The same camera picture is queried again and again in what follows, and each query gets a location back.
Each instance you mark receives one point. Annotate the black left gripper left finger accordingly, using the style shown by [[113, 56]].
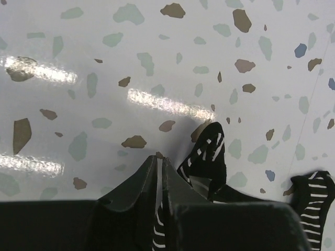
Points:
[[122, 219]]

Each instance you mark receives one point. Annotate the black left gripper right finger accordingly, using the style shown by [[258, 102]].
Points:
[[193, 223]]

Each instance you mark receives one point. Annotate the black white striped tank top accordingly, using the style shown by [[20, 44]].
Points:
[[205, 171]]

